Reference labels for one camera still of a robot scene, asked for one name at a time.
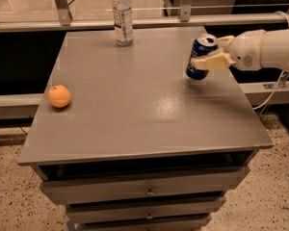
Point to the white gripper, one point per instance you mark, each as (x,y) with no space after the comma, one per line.
(246,50)

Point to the blue pepsi can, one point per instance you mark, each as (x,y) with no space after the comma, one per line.
(203,45)

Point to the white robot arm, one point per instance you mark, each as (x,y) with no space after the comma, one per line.
(274,50)

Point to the clear plastic water bottle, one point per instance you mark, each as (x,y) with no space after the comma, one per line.
(122,13)

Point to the grey drawer cabinet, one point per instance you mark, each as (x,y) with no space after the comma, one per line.
(133,110)

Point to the orange fruit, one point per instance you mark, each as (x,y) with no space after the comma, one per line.
(59,96)

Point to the top grey drawer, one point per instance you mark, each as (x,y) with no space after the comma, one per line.
(123,187)

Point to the grey drawer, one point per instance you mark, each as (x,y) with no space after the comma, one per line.
(146,208)
(123,187)
(155,224)

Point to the middle grey drawer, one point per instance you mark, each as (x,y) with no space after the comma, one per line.
(146,208)

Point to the bottom grey drawer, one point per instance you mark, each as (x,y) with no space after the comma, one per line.
(155,224)

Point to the metal railing frame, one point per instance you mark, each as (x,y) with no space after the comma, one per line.
(45,15)

